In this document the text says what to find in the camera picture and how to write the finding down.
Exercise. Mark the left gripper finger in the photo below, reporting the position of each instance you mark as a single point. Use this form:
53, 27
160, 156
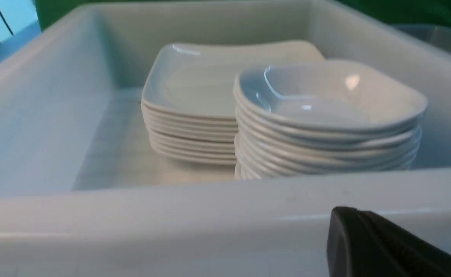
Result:
364, 244

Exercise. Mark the stack of white bowls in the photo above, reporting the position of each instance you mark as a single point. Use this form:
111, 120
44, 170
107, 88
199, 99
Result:
322, 118

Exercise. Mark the blue plastic bin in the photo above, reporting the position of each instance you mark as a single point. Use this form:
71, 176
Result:
437, 36

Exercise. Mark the stack of white square plates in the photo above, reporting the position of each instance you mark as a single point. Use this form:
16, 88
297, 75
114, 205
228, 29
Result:
187, 101

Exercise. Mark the large white plastic bin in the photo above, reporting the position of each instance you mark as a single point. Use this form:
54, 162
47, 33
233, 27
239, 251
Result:
81, 195

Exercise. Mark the green backdrop cloth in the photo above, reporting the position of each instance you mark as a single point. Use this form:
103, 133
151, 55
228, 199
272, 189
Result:
434, 12

